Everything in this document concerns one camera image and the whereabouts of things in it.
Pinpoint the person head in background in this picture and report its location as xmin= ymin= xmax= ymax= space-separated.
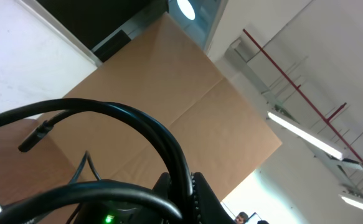
xmin=234 ymin=212 xmax=249 ymax=224

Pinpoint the fluorescent ceiling light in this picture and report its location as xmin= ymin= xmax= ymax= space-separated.
xmin=267 ymin=111 xmax=345 ymax=161
xmin=339 ymin=194 xmax=363 ymax=210

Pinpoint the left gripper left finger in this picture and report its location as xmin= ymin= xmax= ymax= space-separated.
xmin=151 ymin=172 xmax=172 ymax=224

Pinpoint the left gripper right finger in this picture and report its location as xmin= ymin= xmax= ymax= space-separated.
xmin=192 ymin=172 xmax=235 ymax=224

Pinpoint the black cable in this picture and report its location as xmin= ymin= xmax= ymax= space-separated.
xmin=0 ymin=98 xmax=194 ymax=224

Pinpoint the brown cardboard panel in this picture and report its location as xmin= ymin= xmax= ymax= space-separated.
xmin=49 ymin=14 xmax=281 ymax=199

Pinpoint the dark glass window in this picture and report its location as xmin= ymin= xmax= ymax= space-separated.
xmin=37 ymin=0 xmax=169 ymax=62

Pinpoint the red ceiling pipe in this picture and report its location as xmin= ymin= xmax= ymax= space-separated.
xmin=243 ymin=29 xmax=363 ymax=165

